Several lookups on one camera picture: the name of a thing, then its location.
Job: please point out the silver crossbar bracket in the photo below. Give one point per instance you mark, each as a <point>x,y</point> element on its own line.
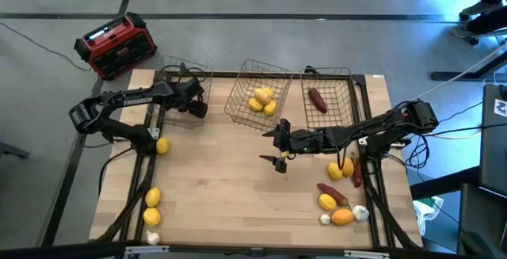
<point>146,250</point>
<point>366,254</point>

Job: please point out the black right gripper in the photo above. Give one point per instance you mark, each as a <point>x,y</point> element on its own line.
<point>297,142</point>

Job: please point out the dark red sweet potato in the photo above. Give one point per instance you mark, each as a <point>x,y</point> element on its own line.
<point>332,193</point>
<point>317,100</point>
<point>357,174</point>

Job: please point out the orange fruit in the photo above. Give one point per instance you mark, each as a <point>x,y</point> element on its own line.
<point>342,217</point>

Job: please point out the person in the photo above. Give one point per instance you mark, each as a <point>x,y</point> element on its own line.
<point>487,23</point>

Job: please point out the white green cloth bundle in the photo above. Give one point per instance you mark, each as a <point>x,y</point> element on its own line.
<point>425,211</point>

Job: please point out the pale yellow lemon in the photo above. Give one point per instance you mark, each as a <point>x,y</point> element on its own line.
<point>262,95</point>

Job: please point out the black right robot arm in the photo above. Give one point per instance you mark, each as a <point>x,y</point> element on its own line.
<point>380,126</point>

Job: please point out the red black jobsite radio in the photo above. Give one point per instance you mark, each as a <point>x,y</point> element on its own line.
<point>115,45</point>

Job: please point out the small white garlic bulb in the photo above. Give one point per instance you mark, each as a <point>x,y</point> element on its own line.
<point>325,219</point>

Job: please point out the grey furniture foot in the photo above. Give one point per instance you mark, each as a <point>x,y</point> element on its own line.
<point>14,151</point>

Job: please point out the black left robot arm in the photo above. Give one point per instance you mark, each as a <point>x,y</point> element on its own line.
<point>130,100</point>

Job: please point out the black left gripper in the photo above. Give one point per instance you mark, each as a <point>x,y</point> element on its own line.
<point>194,92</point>

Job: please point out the black desk unit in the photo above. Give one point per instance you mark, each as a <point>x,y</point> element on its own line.
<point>493,152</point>

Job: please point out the black desk leg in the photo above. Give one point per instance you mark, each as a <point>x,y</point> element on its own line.
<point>455,76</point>

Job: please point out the black rig crossbar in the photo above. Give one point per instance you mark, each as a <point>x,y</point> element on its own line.
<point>59,251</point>

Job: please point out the black aluminium table frame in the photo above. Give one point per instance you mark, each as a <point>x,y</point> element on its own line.
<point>222,75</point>

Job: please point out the white printed label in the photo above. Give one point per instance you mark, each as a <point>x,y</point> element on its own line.
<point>501,107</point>

